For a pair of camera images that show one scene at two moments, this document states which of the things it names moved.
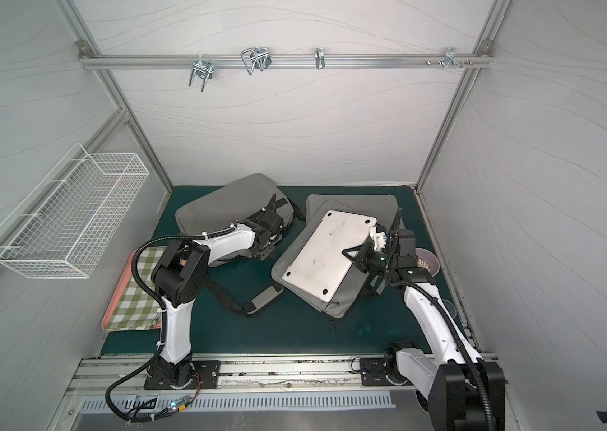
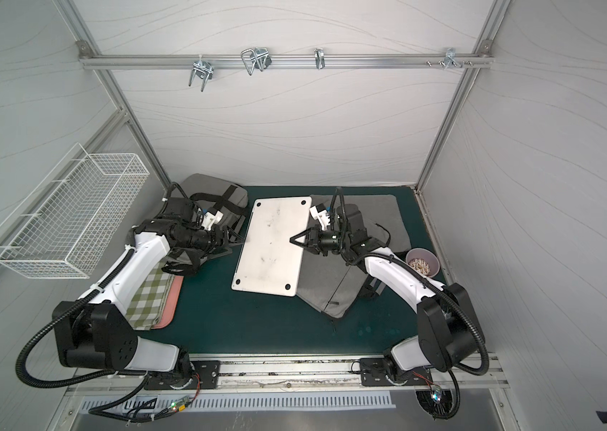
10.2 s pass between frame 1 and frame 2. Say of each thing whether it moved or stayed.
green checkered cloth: stayed
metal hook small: stayed
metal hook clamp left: stayed
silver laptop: moved
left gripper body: moved
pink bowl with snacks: stayed
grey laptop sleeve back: stayed
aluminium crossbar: stayed
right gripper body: moved
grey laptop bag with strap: moved
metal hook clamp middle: stayed
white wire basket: stayed
